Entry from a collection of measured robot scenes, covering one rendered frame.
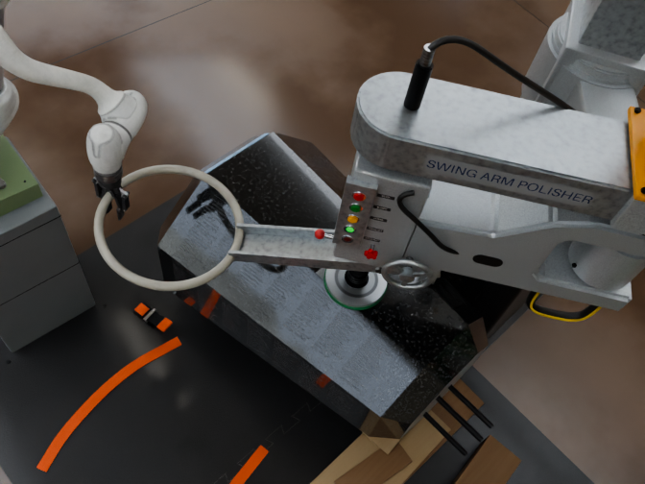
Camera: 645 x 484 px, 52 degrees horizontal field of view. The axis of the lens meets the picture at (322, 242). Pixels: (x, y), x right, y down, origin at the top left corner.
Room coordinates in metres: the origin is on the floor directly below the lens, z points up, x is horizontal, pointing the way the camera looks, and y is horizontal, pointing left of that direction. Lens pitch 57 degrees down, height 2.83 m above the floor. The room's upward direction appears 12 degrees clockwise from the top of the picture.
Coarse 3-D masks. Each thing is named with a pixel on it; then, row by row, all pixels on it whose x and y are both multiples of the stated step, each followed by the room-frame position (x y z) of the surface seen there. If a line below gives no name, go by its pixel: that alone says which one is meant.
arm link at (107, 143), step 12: (96, 132) 1.21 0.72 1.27; (108, 132) 1.22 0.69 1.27; (120, 132) 1.27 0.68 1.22; (96, 144) 1.18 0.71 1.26; (108, 144) 1.19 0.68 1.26; (120, 144) 1.22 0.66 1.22; (96, 156) 1.17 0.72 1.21; (108, 156) 1.18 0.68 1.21; (120, 156) 1.21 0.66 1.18; (96, 168) 1.17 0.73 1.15; (108, 168) 1.17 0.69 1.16
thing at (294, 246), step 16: (240, 224) 1.21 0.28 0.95; (256, 240) 1.17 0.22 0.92; (272, 240) 1.18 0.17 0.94; (288, 240) 1.18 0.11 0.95; (304, 240) 1.18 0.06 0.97; (320, 240) 1.19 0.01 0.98; (240, 256) 1.09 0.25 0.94; (256, 256) 1.09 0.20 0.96; (272, 256) 1.09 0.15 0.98; (288, 256) 1.09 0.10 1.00; (304, 256) 1.09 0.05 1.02; (320, 256) 1.12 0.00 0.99
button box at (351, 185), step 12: (348, 180) 1.03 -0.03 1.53; (348, 192) 1.02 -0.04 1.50; (372, 192) 1.01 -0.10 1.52; (348, 204) 1.02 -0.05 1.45; (360, 204) 1.01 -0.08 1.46; (372, 204) 1.02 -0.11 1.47; (360, 216) 1.01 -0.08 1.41; (336, 228) 1.02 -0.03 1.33; (360, 228) 1.01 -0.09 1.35; (336, 240) 1.02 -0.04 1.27; (360, 240) 1.01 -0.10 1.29
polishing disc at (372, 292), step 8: (328, 272) 1.14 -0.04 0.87; (336, 272) 1.15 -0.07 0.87; (344, 272) 1.15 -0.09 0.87; (328, 280) 1.11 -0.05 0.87; (336, 280) 1.11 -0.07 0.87; (344, 280) 1.12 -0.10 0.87; (376, 280) 1.15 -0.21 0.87; (384, 280) 1.15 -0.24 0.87; (328, 288) 1.08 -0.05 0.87; (336, 288) 1.08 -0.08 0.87; (344, 288) 1.09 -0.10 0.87; (352, 288) 1.10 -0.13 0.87; (368, 288) 1.11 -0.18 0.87; (376, 288) 1.12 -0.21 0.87; (384, 288) 1.12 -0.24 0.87; (336, 296) 1.05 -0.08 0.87; (344, 296) 1.06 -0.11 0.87; (352, 296) 1.07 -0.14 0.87; (360, 296) 1.07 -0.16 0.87; (368, 296) 1.08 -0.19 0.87; (376, 296) 1.09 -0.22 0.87; (352, 304) 1.04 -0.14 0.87; (360, 304) 1.04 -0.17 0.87; (368, 304) 1.05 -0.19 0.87
